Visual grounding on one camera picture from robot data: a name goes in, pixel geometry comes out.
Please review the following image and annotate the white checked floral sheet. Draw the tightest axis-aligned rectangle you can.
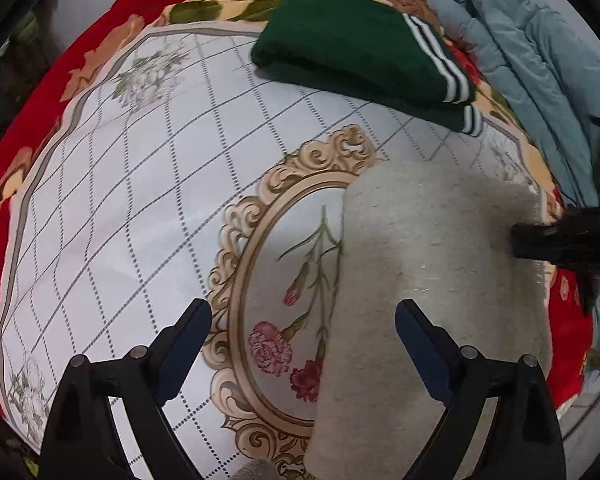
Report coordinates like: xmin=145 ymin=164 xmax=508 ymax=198
xmin=0 ymin=27 xmax=541 ymax=480

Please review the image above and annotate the green folded striped sweater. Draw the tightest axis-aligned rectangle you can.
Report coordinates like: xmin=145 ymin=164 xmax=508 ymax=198
xmin=250 ymin=0 xmax=485 ymax=137

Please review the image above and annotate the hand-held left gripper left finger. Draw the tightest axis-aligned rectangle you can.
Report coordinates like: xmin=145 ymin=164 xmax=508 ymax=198
xmin=39 ymin=298 xmax=213 ymax=480

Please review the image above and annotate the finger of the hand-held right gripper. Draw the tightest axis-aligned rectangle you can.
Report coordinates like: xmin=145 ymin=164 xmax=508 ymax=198
xmin=511 ymin=224 xmax=566 ymax=261

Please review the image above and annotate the white knitted cardigan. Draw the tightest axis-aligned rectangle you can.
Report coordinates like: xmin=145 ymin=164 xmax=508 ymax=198
xmin=305 ymin=160 xmax=553 ymax=480

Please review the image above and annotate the brown garment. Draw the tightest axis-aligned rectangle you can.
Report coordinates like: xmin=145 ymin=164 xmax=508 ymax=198
xmin=375 ymin=0 xmax=461 ymax=51

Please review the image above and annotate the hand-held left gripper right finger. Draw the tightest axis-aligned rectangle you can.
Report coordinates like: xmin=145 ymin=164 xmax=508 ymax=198
xmin=395 ymin=298 xmax=567 ymax=480

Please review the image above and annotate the red floral blanket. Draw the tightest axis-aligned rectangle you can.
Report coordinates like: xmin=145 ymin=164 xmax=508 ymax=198
xmin=0 ymin=0 xmax=596 ymax=411

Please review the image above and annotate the blue quilt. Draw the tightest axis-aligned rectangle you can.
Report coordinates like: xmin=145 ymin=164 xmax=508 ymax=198
xmin=426 ymin=0 xmax=600 ymax=208

